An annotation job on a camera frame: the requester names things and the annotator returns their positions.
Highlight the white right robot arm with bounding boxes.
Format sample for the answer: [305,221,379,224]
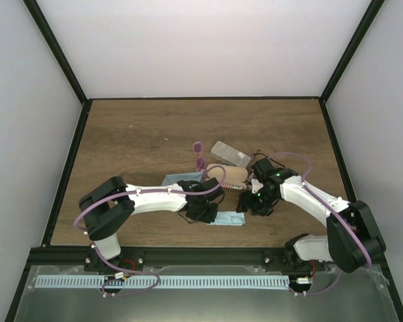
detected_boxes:
[236,168,386,273]

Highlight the black thin-frame sunglasses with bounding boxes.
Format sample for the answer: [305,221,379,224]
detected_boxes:
[251,150,285,178]

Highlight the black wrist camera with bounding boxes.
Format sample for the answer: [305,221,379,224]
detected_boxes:
[251,157,281,184]
[194,178,225,203]

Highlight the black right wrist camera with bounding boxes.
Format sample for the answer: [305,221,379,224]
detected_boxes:
[251,157,281,184]

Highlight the beige glasses case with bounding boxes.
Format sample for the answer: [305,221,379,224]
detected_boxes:
[204,164,249,190]

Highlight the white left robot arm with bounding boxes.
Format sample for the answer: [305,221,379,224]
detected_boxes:
[79,176,224,271]

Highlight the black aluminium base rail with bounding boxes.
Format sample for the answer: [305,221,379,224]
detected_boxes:
[26,246,312,274]

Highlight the grey hard glasses case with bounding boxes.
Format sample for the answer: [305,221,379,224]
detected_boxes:
[210,141,252,168]

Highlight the pink transparent sunglasses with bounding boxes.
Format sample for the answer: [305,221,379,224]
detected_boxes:
[193,141,206,172]

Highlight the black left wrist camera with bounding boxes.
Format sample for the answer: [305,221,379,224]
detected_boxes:
[194,178,225,203]

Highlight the light blue slotted cable duct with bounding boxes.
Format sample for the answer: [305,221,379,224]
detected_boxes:
[34,275,289,290]

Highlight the light blue cleaning cloth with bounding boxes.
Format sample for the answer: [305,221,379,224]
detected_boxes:
[161,172,203,186]

